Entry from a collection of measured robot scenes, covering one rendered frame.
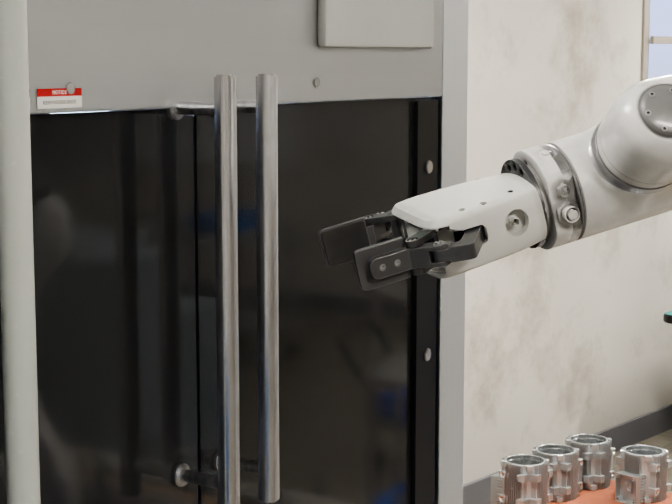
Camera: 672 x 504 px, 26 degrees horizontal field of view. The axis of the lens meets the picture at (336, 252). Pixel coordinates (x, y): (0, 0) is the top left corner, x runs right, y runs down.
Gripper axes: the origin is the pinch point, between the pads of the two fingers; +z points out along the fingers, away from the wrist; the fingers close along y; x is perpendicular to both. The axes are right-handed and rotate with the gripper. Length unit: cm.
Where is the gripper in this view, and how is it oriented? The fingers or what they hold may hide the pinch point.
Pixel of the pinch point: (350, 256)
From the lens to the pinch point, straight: 114.9
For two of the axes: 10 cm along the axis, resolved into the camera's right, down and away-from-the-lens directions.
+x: -2.2, -9.4, -2.5
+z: -9.3, 2.8, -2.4
